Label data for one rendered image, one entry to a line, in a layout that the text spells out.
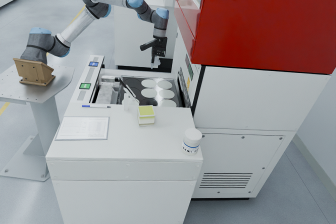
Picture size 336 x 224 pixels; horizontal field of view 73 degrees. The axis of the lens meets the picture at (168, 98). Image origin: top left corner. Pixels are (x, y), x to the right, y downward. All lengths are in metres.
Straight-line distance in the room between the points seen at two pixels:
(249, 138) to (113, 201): 0.86
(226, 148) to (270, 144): 0.28
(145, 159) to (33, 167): 1.44
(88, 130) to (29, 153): 1.33
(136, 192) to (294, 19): 1.04
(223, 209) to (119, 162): 1.26
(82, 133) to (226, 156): 0.94
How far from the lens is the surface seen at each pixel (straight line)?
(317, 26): 1.25
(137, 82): 1.50
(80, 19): 1.68
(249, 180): 1.88
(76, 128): 1.08
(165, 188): 1.12
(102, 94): 1.42
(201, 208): 2.00
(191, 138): 0.92
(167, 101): 1.35
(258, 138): 1.54
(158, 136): 1.04
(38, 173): 2.20
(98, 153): 0.97
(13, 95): 1.63
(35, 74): 1.64
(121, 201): 1.20
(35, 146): 2.24
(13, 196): 2.16
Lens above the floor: 1.70
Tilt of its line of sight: 35 degrees down
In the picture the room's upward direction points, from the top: 9 degrees clockwise
